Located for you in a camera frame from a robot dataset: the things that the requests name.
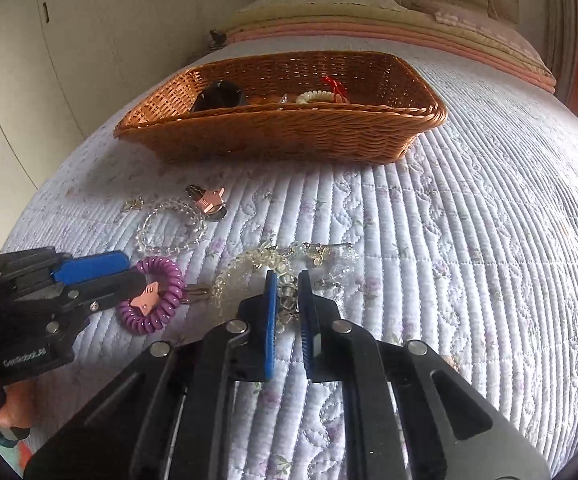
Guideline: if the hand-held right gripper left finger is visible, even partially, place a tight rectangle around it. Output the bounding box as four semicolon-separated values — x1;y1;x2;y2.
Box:
24;270;278;480

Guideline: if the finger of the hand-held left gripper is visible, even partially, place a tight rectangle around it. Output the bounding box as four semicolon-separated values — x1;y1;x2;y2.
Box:
49;251;130;286
59;270;142;333

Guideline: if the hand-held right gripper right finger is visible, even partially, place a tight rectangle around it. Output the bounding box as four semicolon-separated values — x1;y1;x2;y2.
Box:
297;269;552;480

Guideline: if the pale yellow bead bracelet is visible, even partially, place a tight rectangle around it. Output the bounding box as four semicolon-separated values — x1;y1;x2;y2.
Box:
211;242;300;334

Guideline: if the purple spiral wrist coil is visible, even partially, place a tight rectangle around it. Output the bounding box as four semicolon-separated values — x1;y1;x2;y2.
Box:
115;256;186;336

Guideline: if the brown wicker basket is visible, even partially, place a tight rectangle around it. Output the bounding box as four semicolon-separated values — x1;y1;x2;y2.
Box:
114;51;448;165

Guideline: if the person's left hand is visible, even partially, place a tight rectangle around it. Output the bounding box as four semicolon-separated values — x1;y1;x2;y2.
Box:
0;377;38;443

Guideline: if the pink hair clip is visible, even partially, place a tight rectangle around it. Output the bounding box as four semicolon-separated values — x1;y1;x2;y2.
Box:
130;282;160;314
185;184;228;222

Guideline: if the lilac quilted bedspread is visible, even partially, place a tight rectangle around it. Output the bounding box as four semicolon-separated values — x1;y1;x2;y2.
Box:
0;35;578;480

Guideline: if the black hair claw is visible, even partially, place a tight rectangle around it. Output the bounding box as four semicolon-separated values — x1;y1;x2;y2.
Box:
189;81;248;114

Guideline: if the white wardrobe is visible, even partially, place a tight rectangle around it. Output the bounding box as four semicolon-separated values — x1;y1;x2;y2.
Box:
0;0;250;192

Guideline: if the red tassel knot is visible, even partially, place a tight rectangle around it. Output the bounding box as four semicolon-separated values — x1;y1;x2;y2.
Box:
321;76;348;101

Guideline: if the pink folded blanket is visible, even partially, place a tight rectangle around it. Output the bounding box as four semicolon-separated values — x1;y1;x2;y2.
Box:
224;12;558;95

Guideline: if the clear bead bracelet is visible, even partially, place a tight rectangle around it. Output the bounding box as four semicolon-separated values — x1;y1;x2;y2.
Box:
136;198;210;256

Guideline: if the clear crystal bead chain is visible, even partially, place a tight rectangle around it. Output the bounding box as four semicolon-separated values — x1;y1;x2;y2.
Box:
289;241;360;289

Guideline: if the white bead bracelet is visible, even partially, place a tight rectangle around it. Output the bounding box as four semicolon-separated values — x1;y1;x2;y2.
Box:
296;89;346;106

